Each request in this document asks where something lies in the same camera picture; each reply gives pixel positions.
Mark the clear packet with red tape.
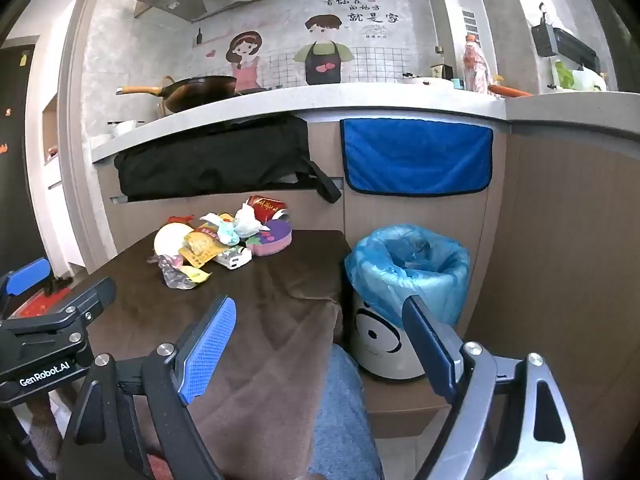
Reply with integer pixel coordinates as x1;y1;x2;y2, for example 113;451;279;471
146;254;198;291

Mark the red gold snack packet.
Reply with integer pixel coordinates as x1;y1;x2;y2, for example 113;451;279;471
179;225;223;267

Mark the red drink can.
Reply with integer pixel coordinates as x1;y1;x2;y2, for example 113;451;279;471
247;195;290;222

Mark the cartoon couple wall sticker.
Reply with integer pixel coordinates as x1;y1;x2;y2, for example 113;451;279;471
192;0;401;86

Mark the small pale pot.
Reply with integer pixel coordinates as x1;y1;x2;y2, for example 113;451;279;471
106;120;146;138

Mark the black wall rack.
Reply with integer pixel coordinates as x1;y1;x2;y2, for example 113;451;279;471
530;2;601;73

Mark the red flat object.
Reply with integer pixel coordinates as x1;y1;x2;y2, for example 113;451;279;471
10;287;73;318

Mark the white container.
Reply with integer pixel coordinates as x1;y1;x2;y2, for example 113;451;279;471
570;67;608;92

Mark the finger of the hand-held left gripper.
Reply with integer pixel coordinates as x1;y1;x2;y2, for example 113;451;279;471
0;258;53;306
47;276;118;317

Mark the small yellow wrapper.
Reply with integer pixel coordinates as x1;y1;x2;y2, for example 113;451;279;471
177;264;213;285

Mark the white trash bin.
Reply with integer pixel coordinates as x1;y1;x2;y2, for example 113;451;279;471
350;287;432;382

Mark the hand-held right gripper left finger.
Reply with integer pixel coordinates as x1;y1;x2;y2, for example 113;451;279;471
59;296;237;480

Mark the white vented cabinet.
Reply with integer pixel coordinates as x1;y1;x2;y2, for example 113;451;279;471
435;0;501;81

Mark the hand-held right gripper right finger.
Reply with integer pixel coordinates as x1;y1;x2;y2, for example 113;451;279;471
401;295;588;480

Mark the green leafy vegetable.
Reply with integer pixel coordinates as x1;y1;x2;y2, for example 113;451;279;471
552;61;576;90

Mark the person's jeans leg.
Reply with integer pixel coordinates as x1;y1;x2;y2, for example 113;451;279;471
307;345;386;480

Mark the bottle with red label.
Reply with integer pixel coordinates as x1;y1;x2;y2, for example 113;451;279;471
461;32;493;95

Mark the blue towel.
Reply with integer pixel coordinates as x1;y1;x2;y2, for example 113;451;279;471
340;117;495;197

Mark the cream round disc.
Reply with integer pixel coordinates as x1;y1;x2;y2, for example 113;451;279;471
153;222;193;257

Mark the crumpled pale blue paper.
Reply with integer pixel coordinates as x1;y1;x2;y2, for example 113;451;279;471
200;214;242;246

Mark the black wok with wooden handle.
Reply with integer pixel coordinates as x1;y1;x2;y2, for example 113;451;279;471
116;75;238;113

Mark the white printed small carton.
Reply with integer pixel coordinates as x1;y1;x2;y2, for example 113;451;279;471
215;246;253;271

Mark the black bag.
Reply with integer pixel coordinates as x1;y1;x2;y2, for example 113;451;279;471
114;115;343;204

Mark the brown cloth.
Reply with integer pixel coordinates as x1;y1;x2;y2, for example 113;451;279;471
82;230;351;480

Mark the black refrigerator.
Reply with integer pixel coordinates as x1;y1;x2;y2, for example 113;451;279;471
0;45;41;281

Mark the kitchen counter cabinet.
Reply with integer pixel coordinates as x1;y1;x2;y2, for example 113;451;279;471
90;82;640;441

